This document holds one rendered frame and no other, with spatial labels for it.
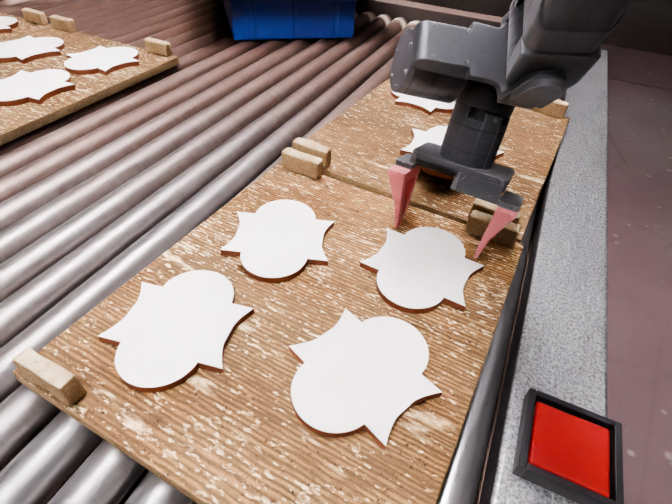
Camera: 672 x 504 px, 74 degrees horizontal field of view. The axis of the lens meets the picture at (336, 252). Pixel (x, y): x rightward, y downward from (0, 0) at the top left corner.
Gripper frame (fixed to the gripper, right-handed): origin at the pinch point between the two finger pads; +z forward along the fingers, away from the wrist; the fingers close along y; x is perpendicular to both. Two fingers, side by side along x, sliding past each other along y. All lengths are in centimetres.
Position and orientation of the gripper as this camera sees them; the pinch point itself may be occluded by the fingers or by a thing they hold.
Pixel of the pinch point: (437, 234)
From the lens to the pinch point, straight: 53.4
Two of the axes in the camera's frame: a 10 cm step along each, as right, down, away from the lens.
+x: 4.4, -3.4, 8.3
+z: -2.1, 8.6, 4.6
